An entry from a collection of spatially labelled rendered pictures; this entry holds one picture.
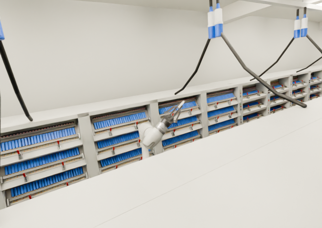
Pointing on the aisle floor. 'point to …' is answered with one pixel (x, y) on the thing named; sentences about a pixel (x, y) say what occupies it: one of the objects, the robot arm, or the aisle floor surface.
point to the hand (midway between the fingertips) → (181, 104)
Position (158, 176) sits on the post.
